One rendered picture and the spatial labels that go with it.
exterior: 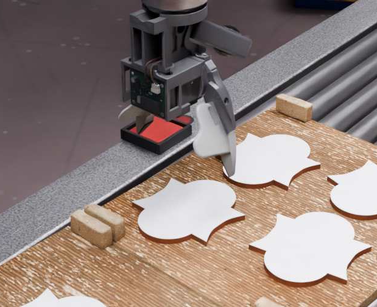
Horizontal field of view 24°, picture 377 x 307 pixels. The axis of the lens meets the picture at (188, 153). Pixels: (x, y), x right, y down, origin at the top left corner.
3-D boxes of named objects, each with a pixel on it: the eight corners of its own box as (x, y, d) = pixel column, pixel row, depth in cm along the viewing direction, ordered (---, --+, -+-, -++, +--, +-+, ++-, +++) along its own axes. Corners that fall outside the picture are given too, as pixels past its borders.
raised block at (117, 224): (82, 223, 110) (81, 204, 109) (93, 217, 111) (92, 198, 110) (116, 243, 107) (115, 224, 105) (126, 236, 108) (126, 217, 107)
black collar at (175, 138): (120, 139, 132) (120, 128, 131) (153, 119, 137) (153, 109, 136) (159, 155, 128) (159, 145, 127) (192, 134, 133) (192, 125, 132)
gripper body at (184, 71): (120, 106, 101) (116, 6, 95) (172, 80, 106) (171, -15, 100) (169, 128, 97) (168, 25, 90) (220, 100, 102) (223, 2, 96)
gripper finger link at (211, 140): (203, 193, 100) (167, 119, 99) (237, 172, 104) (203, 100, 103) (221, 187, 97) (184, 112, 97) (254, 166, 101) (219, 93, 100)
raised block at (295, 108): (274, 111, 135) (274, 95, 134) (281, 107, 136) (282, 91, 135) (306, 123, 132) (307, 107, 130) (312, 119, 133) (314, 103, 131)
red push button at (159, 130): (128, 138, 132) (127, 130, 131) (154, 122, 136) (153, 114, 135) (158, 151, 129) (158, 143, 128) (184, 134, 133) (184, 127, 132)
